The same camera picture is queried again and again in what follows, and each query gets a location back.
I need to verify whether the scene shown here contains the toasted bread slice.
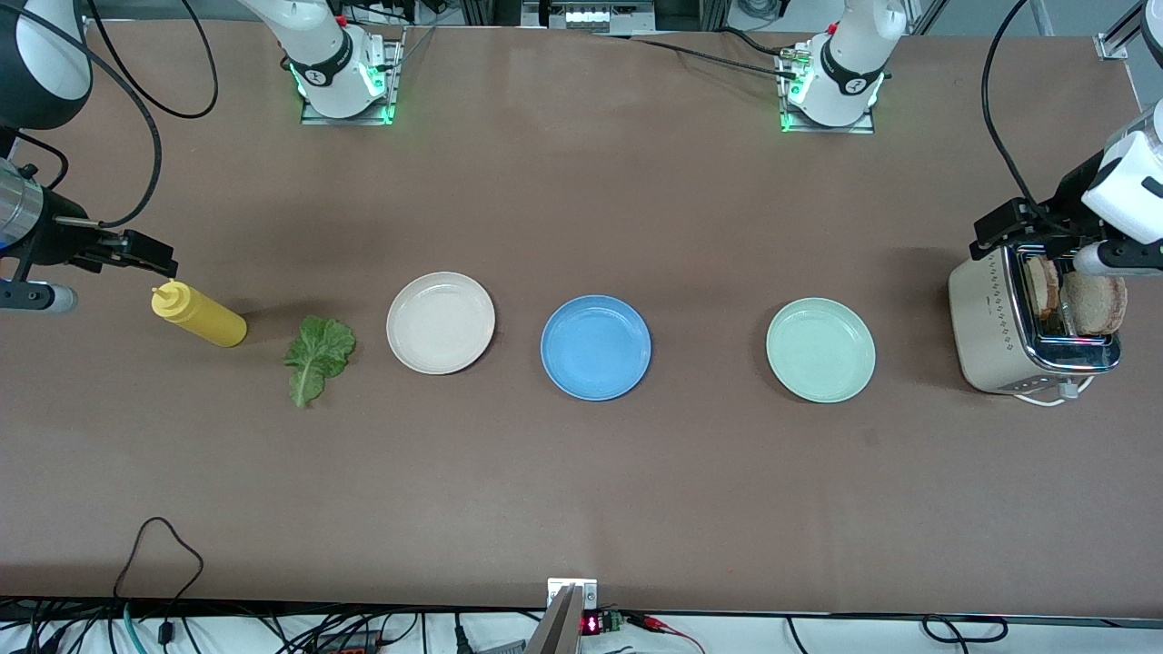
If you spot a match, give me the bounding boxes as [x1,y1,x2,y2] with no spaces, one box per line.
[1025,257,1061,321]
[1061,271,1128,335]

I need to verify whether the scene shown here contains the yellow mustard squeeze bottle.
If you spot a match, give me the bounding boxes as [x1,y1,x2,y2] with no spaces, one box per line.
[151,281,248,349]

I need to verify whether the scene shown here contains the green lettuce leaf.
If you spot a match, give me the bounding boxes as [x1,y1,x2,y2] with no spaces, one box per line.
[283,315,357,409]

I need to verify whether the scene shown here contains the pale green round plate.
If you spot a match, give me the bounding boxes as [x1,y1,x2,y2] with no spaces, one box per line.
[766,297,877,404]

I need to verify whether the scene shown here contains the beige round plate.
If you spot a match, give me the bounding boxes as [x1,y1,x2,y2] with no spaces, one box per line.
[386,272,497,376]

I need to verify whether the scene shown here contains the blue round plate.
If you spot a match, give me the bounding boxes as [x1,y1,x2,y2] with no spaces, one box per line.
[541,294,652,401]

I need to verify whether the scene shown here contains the cream and chrome toaster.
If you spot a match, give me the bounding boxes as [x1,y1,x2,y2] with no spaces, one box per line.
[948,238,1123,396]

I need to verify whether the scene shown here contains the red and black connector box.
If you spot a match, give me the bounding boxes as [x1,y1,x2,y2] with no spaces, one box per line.
[313,629,387,654]

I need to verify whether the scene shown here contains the lit electronics box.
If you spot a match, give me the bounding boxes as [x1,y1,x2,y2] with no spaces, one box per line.
[522,0,657,34]

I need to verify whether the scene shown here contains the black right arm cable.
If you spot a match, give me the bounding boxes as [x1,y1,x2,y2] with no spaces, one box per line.
[0,0,221,230]

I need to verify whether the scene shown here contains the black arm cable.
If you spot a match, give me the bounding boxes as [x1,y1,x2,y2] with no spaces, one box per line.
[979,0,1091,239]
[0,0,221,230]

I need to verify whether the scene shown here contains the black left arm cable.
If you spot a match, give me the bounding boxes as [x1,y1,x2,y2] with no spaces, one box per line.
[979,0,1091,239]

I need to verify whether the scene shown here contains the white toaster power cord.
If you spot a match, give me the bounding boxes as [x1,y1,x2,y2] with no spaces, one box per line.
[1011,380,1097,408]

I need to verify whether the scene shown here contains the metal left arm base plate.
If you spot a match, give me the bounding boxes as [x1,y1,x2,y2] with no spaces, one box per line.
[780,45,879,135]

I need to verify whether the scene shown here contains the aluminium frame corner profile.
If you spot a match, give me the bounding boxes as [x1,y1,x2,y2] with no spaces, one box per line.
[1094,0,1148,62]

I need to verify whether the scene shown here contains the thin black looped cable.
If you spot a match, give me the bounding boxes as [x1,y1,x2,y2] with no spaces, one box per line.
[114,516,205,648]

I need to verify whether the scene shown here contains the black cable on table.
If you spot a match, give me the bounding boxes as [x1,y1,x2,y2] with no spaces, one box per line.
[591,25,805,81]

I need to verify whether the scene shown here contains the black coiled cable loop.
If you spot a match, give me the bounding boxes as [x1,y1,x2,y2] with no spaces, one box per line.
[921,615,1009,645]

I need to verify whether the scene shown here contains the red clip lead wires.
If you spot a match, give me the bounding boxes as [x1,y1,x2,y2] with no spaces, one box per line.
[625,612,708,654]

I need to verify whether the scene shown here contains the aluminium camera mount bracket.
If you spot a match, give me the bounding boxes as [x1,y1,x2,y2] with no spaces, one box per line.
[525,577,601,654]

